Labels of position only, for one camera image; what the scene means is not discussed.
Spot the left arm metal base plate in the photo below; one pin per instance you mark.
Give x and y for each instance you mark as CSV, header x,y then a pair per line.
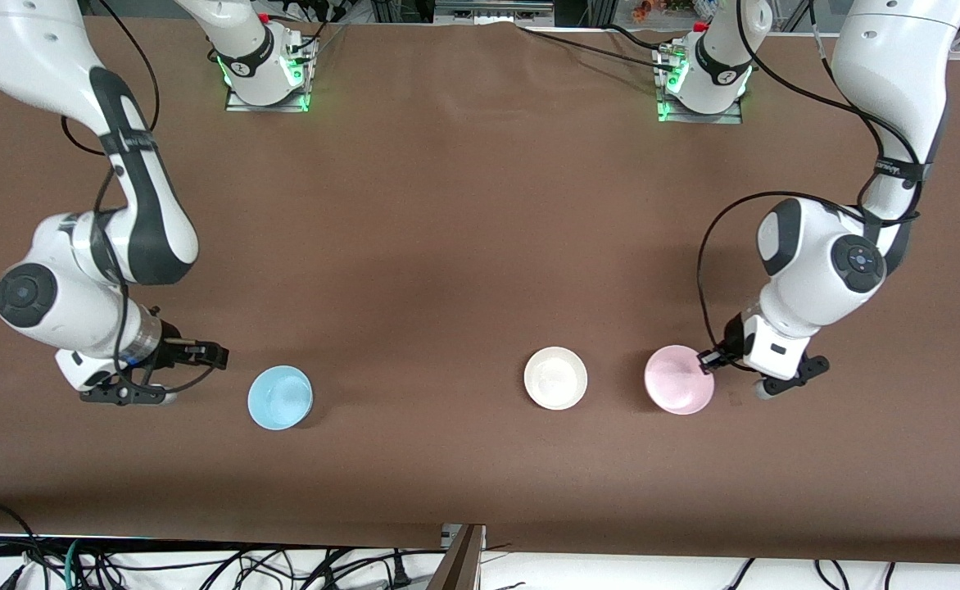
x,y
726,120

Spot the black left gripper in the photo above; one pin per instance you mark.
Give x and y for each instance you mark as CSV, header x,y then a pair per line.
x,y
732,338

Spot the blue bowl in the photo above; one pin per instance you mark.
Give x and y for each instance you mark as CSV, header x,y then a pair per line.
x,y
280,397

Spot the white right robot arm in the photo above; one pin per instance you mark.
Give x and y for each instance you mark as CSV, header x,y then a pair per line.
x,y
38,49

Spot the pink bowl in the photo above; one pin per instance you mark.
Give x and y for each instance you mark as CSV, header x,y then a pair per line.
x,y
679,379

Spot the brown camera mount post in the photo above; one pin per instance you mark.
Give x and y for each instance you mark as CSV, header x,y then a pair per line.
x,y
459,561

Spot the grey metal equipment box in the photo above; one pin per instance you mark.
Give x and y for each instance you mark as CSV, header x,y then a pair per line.
x,y
492,10

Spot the orange flower decoration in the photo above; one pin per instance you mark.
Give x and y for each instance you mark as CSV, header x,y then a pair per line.
x,y
664,6

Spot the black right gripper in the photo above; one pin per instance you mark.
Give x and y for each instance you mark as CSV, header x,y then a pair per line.
x,y
175,352

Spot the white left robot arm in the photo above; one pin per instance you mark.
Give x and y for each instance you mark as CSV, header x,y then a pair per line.
x,y
889,49

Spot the white bowl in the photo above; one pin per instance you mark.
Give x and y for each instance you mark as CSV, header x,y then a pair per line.
x,y
555,378

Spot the brown table cover sheet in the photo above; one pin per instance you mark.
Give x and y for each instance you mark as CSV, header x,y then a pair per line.
x,y
324,287

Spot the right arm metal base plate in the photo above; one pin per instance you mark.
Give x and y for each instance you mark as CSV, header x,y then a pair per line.
x,y
238,104

